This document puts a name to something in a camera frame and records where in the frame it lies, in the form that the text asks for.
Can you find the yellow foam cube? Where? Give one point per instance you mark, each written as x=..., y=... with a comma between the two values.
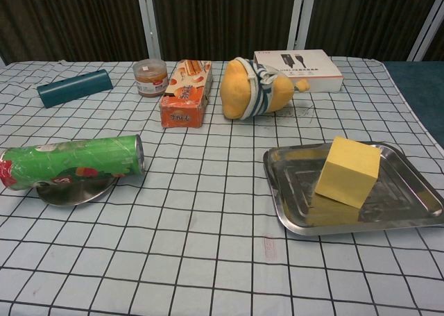
x=347, y=170

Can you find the green chip can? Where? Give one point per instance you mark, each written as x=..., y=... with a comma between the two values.
x=69, y=159

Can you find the orange biscuit box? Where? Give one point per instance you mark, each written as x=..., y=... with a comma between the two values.
x=184, y=100

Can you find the yellow plush toy striped shirt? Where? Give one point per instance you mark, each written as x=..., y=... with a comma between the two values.
x=239, y=87

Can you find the checkered white tablecloth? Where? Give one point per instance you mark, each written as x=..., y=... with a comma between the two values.
x=208, y=225

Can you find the rectangular steel tray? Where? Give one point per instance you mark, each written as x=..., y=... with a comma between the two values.
x=298, y=177

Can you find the clear jar brown paste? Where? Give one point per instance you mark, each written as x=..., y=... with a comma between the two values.
x=149, y=76

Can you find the round steel plate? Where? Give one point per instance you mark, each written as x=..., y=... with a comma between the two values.
x=69, y=196

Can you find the teal plastic holder bar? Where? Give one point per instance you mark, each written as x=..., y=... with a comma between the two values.
x=73, y=87

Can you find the white partition frame post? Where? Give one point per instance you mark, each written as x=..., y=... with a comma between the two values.
x=151, y=21
x=303, y=17
x=425, y=21

